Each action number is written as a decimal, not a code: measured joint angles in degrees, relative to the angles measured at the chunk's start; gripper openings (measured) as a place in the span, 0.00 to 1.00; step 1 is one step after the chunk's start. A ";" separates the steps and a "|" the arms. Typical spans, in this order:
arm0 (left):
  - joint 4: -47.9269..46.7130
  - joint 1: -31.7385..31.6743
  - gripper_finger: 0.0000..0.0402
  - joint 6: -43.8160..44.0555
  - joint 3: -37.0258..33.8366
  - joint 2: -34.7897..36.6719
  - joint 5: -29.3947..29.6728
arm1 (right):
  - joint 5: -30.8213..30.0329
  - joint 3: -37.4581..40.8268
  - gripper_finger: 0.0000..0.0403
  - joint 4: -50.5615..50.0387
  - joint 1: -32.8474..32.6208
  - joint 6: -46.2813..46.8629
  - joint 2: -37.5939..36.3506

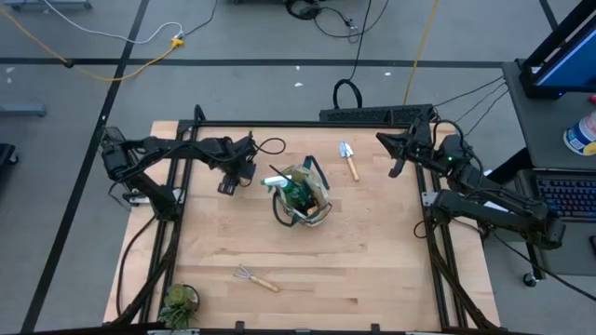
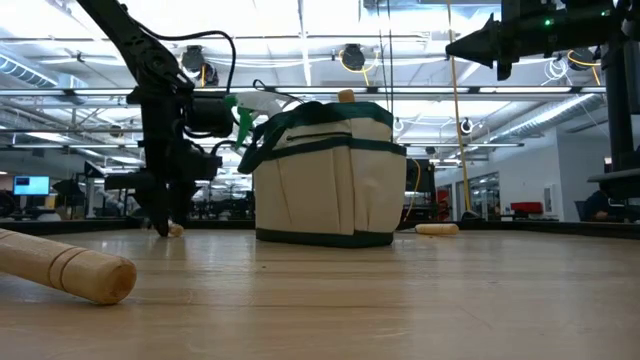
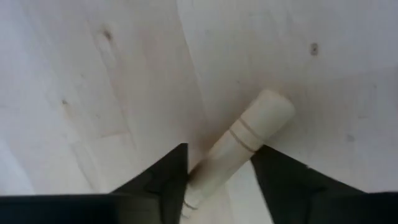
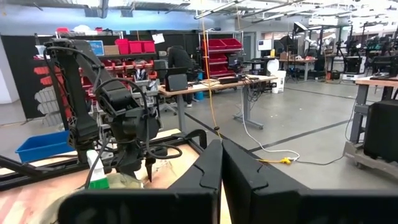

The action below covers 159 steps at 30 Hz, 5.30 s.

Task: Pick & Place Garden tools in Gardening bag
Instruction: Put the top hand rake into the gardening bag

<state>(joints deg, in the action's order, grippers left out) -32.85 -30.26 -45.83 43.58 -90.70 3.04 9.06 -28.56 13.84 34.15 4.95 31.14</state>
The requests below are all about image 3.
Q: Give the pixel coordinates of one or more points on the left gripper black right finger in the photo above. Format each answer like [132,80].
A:
[311,199]

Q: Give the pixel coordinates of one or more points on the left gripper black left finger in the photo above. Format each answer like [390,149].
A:
[124,208]

